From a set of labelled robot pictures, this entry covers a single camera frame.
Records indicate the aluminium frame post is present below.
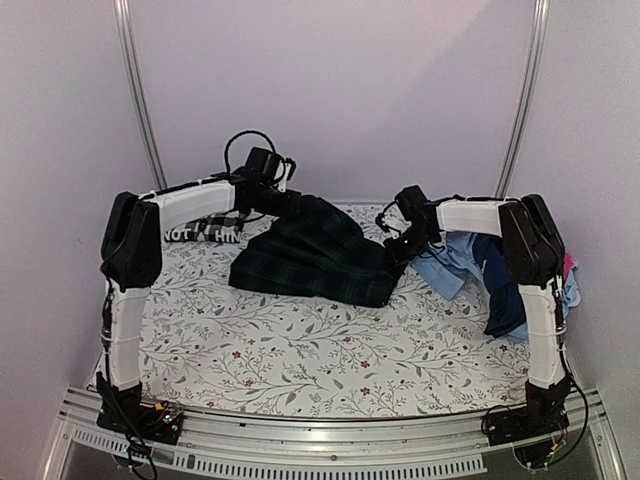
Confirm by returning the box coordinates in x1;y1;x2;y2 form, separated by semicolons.
113;0;168;189
494;0;550;198

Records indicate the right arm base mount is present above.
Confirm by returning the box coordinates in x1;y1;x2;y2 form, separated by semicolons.
481;405;569;446

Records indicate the dark green plaid garment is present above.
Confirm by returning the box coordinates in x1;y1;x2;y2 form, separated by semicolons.
229;195;405;308

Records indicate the front aluminium rail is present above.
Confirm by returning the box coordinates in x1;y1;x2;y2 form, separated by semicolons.
43;387;632;479

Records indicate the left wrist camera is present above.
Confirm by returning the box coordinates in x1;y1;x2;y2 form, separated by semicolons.
274;158;296;192

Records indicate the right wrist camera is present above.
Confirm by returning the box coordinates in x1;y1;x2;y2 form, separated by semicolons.
375;205;403;236

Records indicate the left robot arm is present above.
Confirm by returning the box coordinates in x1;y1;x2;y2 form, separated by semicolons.
96;147;300;434

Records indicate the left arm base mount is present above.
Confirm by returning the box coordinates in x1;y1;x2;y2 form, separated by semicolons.
97;401;184;445

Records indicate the left aluminium frame post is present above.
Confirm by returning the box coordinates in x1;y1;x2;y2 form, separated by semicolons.
113;0;168;189

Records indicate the pink garment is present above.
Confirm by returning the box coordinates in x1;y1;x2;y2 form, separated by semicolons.
563;253;574;278

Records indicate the black white checkered shirt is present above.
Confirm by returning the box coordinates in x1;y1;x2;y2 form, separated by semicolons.
164;211;247;244

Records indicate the right aluminium frame post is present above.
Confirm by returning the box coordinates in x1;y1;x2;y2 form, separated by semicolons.
494;0;550;198

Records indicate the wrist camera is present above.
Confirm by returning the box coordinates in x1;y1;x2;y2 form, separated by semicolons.
274;158;296;192
375;205;403;236

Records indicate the floral patterned table mat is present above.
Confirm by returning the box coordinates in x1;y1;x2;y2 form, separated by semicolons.
139;217;530;417

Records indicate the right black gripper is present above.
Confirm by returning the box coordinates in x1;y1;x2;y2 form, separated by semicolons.
384;224;437;267

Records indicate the light blue garment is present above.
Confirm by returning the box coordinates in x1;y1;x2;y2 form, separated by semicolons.
414;232;584;344

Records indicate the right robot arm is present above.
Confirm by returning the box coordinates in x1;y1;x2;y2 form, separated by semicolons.
384;185;571;436

